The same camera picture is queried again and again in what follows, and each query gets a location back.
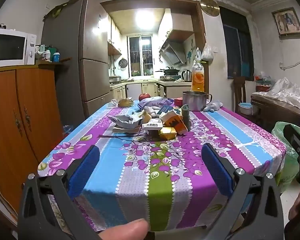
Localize purple plastic bag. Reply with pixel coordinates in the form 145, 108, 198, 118
136, 97, 175, 110

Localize black wok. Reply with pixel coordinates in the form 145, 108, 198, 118
155, 66, 181, 75

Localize crumpled grey wrapper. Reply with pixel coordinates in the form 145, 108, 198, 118
107, 112, 143, 128

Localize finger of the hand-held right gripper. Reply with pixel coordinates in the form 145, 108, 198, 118
283, 123, 300, 155

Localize kitchen wall cabinets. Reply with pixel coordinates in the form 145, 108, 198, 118
107, 14, 122, 55

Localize framed wall picture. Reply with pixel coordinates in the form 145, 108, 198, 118
272, 7, 300, 39

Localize white microwave oven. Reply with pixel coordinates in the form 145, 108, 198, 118
0, 28, 37, 68

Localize brown refrigerator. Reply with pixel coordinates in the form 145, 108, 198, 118
41, 0, 110, 120

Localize kitchen window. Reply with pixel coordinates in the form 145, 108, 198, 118
127, 35, 154, 78

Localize green scouring sponge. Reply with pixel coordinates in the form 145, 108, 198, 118
181, 104, 190, 133

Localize hanging white plastic bag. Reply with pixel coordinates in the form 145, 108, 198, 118
201, 42, 214, 61

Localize steel pot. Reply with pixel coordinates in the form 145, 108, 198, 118
182, 91, 212, 112

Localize wall cable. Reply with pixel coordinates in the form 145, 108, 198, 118
279, 52, 300, 70

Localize steel range hood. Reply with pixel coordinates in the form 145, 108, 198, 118
159, 41, 187, 67

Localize orange juice bottle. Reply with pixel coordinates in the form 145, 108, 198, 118
191, 58, 205, 92

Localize ceiling light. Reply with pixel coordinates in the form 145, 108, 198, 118
135, 9, 155, 30

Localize gold wall clock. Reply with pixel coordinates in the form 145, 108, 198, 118
200, 0, 220, 17

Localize blue paper box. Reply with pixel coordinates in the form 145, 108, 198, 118
158, 106, 175, 115

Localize floral striped tablecloth table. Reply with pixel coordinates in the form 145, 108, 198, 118
37, 97, 287, 233

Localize dark room window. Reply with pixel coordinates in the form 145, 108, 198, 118
219, 6, 254, 79

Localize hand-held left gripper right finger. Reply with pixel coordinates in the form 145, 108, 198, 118
201, 143, 284, 240

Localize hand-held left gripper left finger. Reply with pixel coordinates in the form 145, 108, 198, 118
17, 145, 100, 240

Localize white plastic sheet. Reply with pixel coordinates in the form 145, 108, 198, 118
265, 77, 300, 110

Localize orange wooden cabinet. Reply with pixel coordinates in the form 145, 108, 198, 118
0, 64, 65, 218

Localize kitchen base cabinets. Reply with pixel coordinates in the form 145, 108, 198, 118
109, 79, 190, 100

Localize person's left hand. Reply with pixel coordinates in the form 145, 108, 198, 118
100, 218, 150, 240

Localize gold foil carton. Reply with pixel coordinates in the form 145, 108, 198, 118
158, 127, 177, 141

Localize red bowl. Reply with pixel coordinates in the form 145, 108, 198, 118
255, 80, 273, 92

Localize wooden chair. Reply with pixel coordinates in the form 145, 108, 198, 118
234, 76, 247, 113

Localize white barcoded box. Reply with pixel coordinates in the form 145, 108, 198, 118
142, 119, 163, 131

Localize brown bun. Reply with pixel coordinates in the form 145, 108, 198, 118
118, 98, 134, 107

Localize blue basin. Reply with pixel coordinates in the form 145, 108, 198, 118
238, 102, 252, 115

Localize green bag lined bin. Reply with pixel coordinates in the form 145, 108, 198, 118
271, 121, 300, 193

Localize person's right forearm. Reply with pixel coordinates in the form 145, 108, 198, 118
284, 219, 300, 240

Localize orange and white carton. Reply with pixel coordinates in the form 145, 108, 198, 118
162, 111, 188, 135

